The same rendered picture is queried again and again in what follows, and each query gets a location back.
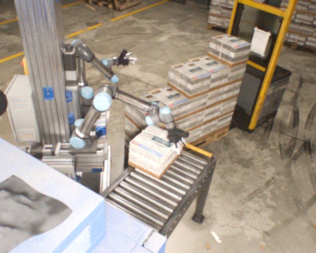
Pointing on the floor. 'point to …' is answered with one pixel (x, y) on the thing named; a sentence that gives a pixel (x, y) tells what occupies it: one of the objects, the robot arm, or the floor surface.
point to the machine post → (152, 241)
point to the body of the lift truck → (248, 100)
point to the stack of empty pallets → (104, 2)
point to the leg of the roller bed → (203, 197)
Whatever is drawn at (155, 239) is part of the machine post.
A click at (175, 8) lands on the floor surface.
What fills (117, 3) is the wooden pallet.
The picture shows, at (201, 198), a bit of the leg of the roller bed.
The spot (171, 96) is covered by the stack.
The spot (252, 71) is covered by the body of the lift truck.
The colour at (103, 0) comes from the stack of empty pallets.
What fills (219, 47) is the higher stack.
